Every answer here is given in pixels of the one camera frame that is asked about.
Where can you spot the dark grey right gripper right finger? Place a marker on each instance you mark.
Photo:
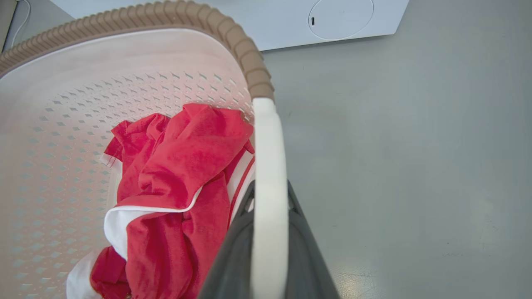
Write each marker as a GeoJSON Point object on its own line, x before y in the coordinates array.
{"type": "Point", "coordinates": [305, 257]}

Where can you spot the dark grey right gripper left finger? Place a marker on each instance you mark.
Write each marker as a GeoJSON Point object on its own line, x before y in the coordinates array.
{"type": "Point", "coordinates": [231, 261]}

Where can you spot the white laundry basket brown rim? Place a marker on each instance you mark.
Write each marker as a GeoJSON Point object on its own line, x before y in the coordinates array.
{"type": "Point", "coordinates": [54, 137]}

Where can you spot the red and white garment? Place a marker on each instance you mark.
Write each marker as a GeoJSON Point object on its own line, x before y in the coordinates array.
{"type": "Point", "coordinates": [174, 195]}

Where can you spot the white washing machine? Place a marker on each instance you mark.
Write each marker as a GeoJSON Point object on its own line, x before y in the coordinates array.
{"type": "Point", "coordinates": [286, 20]}

